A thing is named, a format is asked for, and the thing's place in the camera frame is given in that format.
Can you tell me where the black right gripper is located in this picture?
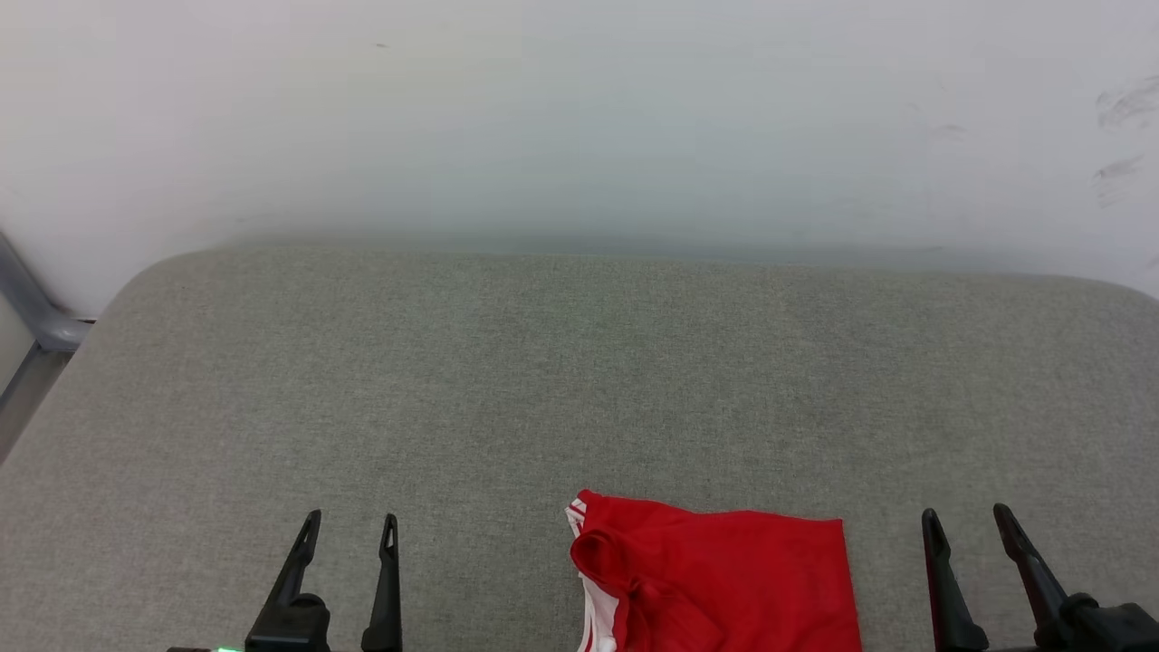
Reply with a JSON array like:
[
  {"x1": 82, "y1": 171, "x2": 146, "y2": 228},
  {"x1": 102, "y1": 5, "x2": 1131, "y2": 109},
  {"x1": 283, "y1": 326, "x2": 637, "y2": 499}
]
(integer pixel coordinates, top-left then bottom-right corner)
[{"x1": 921, "y1": 503, "x2": 1159, "y2": 652}]

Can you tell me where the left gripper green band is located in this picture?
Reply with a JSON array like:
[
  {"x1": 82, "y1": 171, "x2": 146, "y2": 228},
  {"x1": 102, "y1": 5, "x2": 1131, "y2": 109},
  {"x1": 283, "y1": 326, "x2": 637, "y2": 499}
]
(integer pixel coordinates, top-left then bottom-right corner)
[{"x1": 166, "y1": 509, "x2": 404, "y2": 652}]

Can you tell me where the red and white garment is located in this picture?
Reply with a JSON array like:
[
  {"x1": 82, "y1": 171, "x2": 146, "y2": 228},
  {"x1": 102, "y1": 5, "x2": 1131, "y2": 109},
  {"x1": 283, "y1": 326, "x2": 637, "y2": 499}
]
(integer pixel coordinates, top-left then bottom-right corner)
[{"x1": 565, "y1": 489, "x2": 864, "y2": 652}]

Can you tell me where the grey metal frame rail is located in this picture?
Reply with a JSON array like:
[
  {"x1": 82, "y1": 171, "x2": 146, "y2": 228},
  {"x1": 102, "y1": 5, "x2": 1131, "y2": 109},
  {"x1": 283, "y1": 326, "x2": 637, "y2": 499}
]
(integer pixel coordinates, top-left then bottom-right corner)
[{"x1": 0, "y1": 231, "x2": 97, "y2": 465}]

